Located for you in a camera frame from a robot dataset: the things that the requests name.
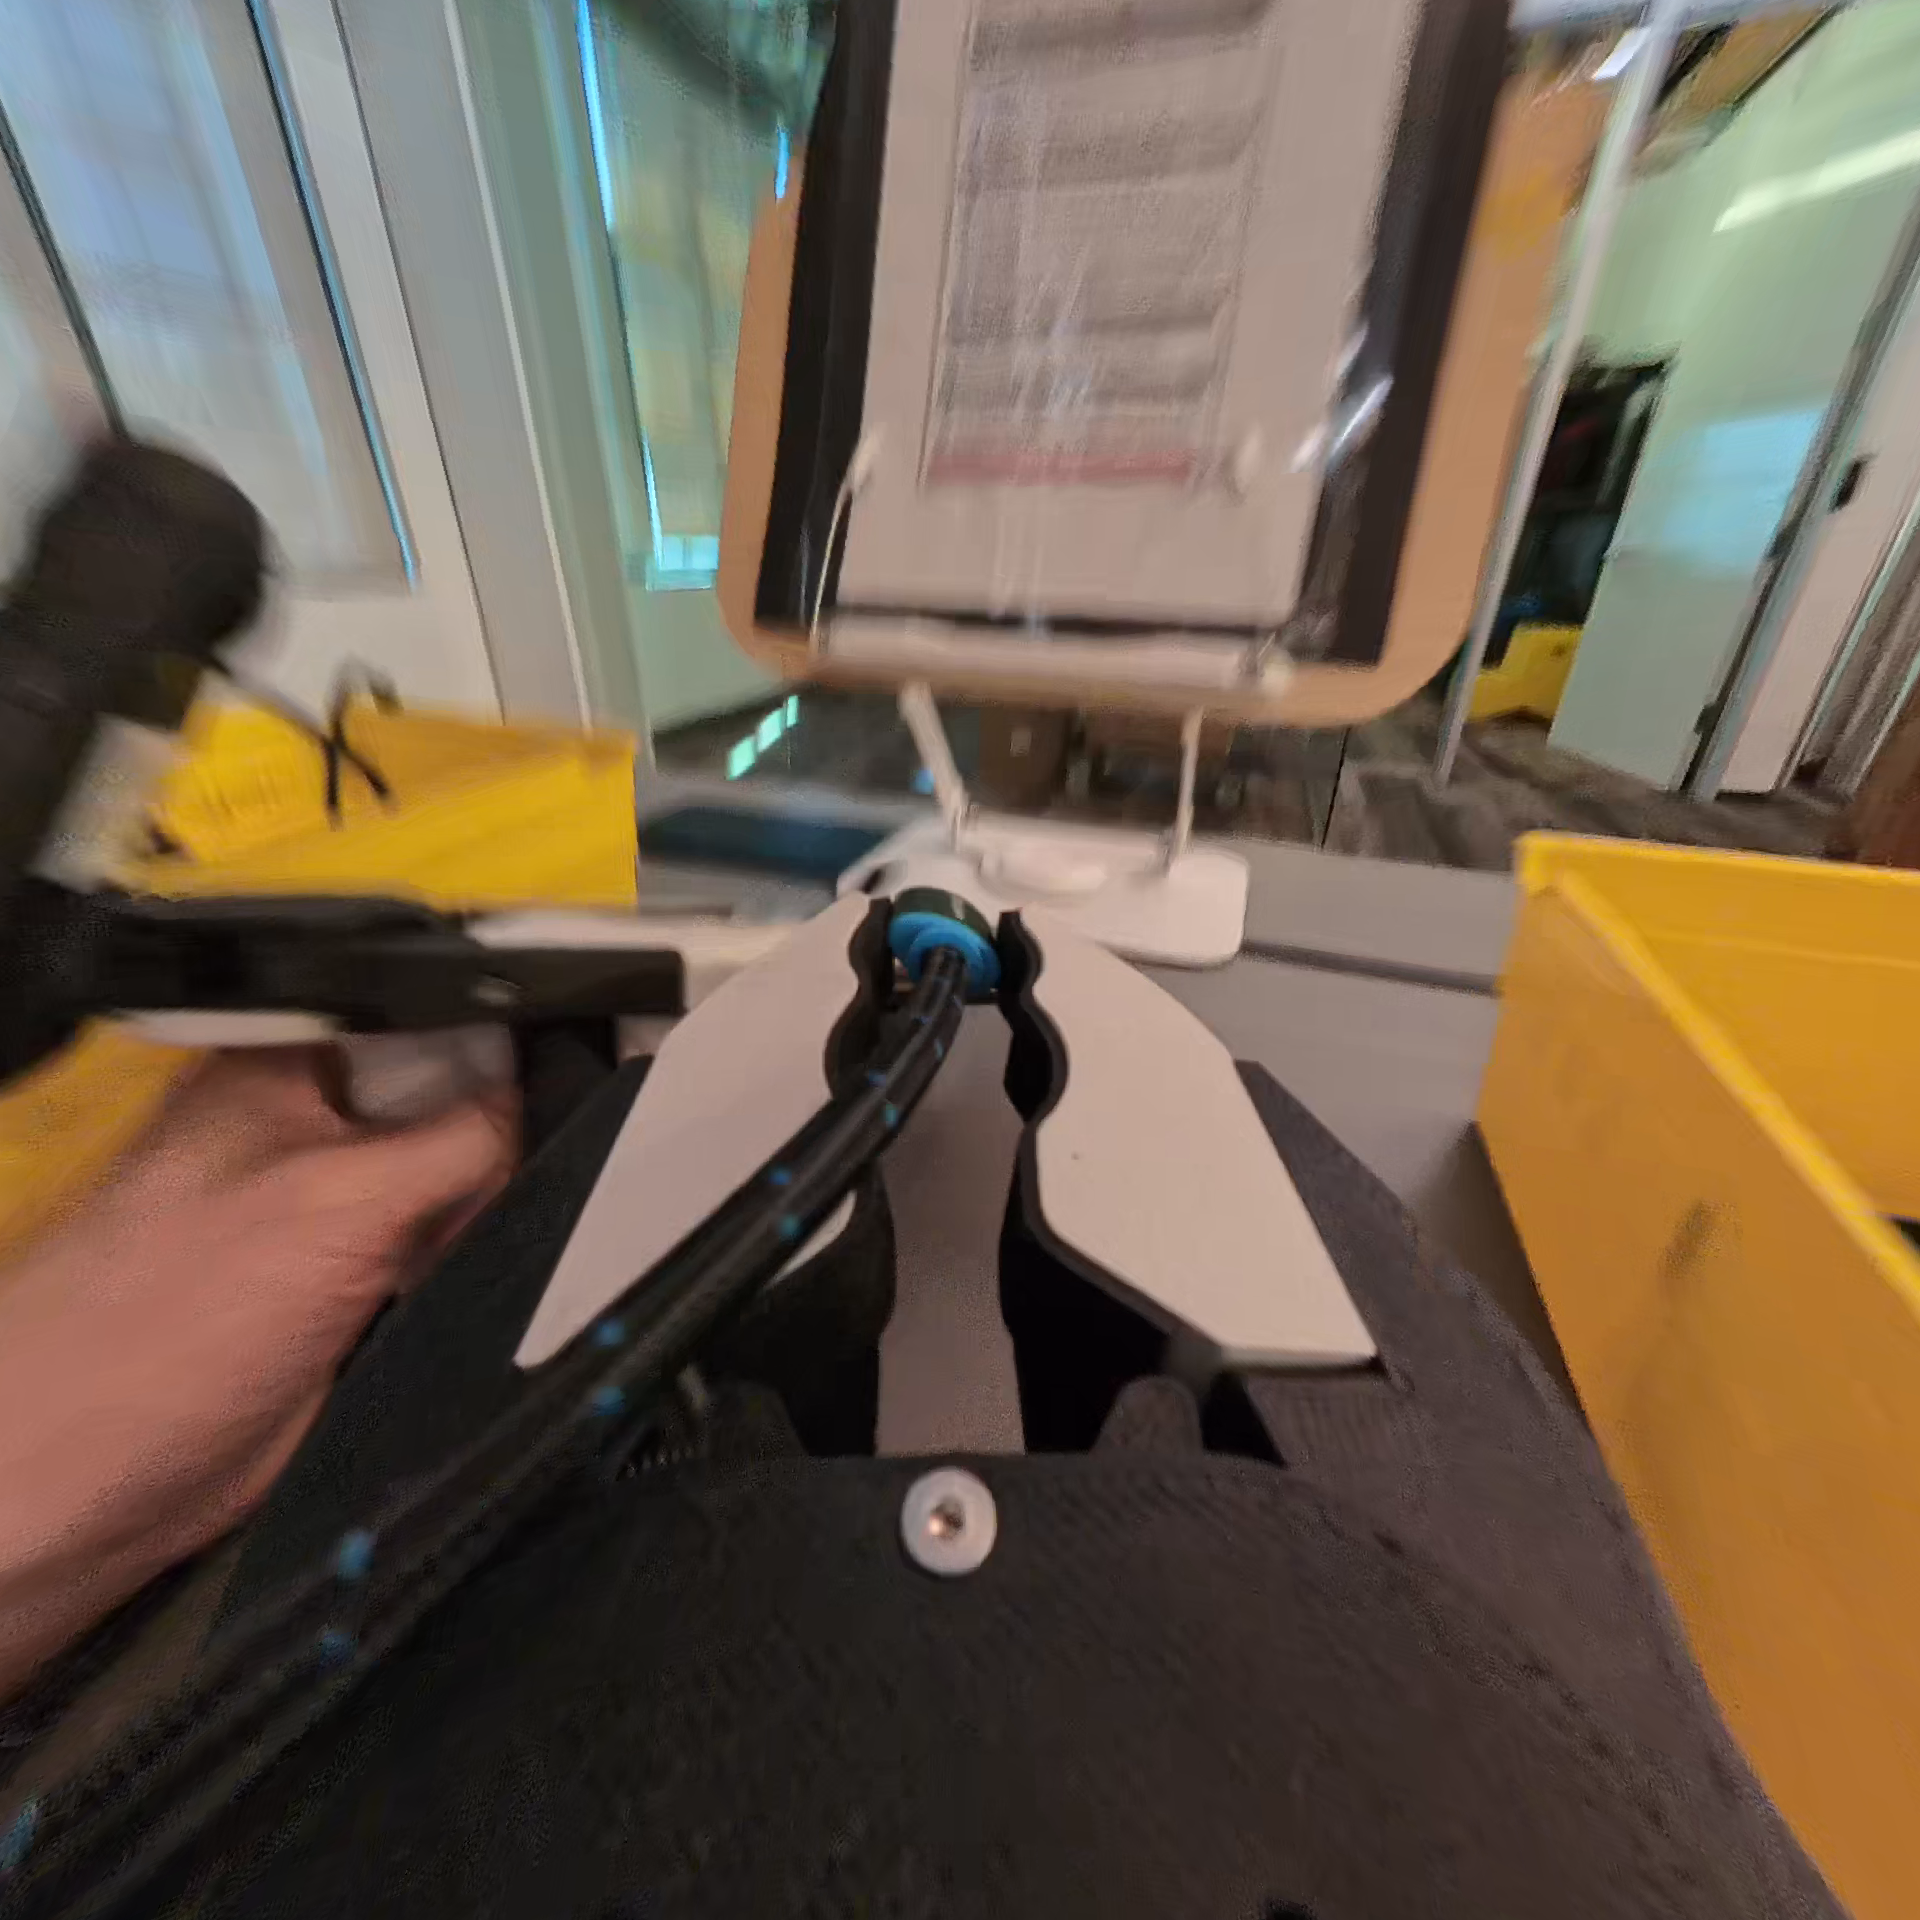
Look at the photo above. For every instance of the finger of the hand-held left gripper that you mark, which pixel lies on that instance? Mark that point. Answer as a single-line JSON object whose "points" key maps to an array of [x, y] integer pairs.
{"points": [[585, 941]]}

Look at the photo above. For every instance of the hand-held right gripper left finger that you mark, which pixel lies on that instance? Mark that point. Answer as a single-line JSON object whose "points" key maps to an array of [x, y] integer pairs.
{"points": [[675, 1142]]}

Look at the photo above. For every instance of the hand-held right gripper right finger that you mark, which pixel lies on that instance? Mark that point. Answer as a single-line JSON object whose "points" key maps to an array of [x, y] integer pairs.
{"points": [[1187, 1198]]}

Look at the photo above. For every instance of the yellow plastic bin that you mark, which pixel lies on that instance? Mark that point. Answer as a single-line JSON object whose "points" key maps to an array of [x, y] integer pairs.
{"points": [[1679, 1198], [481, 839]]}

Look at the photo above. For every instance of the person's left hand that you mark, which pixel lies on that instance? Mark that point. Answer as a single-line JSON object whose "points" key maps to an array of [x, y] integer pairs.
{"points": [[194, 1320]]}

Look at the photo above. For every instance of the large window with blinds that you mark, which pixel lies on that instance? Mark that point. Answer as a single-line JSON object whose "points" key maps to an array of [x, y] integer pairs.
{"points": [[194, 269]]}

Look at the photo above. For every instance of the instruction sheet on stand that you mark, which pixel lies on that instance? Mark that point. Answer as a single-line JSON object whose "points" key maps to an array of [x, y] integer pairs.
{"points": [[745, 495]]}

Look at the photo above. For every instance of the tall window with blinds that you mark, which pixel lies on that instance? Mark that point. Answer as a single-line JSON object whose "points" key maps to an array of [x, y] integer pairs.
{"points": [[675, 377]]}

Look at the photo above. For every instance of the yellow plastic container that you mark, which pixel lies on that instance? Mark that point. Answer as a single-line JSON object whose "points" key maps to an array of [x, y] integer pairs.
{"points": [[1528, 675]]}

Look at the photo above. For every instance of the taped instruction sheet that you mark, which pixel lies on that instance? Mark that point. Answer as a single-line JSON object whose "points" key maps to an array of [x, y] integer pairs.
{"points": [[1096, 301]]}

